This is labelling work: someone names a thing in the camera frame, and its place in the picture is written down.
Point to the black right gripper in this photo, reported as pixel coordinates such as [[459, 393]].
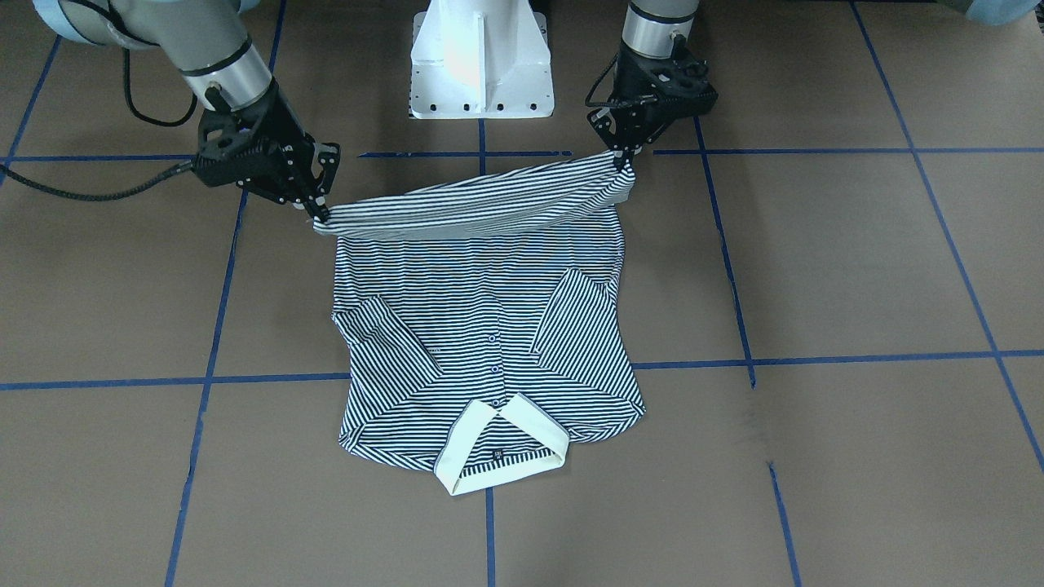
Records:
[[283, 122]]

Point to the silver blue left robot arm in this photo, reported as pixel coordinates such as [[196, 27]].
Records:
[[651, 27]]

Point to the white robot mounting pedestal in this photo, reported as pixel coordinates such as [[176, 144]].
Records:
[[480, 60]]

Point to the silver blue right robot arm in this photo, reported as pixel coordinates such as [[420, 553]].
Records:
[[205, 40]]

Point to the navy white striped polo shirt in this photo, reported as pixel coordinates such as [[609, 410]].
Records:
[[481, 322]]

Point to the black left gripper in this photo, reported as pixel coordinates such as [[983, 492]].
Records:
[[630, 85]]

